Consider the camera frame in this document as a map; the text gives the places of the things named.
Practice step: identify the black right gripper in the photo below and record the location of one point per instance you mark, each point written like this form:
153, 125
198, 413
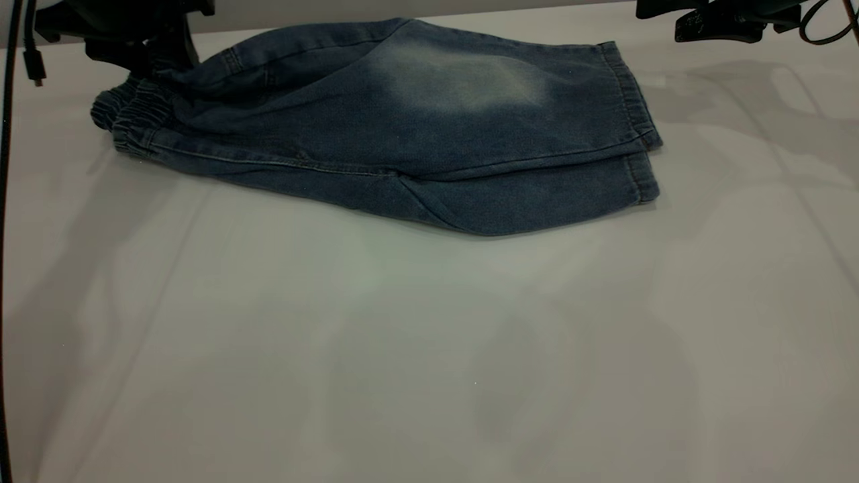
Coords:
751, 7

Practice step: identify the blue denim shorts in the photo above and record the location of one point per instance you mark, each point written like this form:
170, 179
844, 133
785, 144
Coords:
402, 134

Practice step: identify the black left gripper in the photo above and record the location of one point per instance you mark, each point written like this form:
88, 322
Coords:
121, 20

